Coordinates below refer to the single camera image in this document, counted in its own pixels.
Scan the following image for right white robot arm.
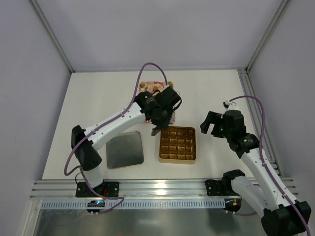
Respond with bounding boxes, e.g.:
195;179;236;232
200;110;312;236

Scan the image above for slotted cable duct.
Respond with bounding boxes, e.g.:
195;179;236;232
40;198;225;210

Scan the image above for aluminium rail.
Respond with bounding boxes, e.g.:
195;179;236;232
29;177;300;200

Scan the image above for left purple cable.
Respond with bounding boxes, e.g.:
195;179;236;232
63;62;170;177

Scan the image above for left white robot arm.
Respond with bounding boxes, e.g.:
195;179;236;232
71;87;182;188

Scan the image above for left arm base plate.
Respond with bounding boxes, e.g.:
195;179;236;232
75;181;120;198

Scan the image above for silver tin lid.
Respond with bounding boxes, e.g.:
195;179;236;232
106;131;144;170

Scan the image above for purple cable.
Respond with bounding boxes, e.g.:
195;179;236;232
228;95;311;236
63;62;170;177

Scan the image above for gold chocolate box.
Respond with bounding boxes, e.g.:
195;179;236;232
159;126;196;165

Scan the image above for floral tray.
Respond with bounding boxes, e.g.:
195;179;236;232
137;81;175;124

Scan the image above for metal tongs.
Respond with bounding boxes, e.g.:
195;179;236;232
151;126;161;136

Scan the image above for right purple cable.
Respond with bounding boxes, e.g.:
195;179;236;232
228;95;311;236

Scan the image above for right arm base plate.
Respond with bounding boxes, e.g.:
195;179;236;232
205;179;226;197

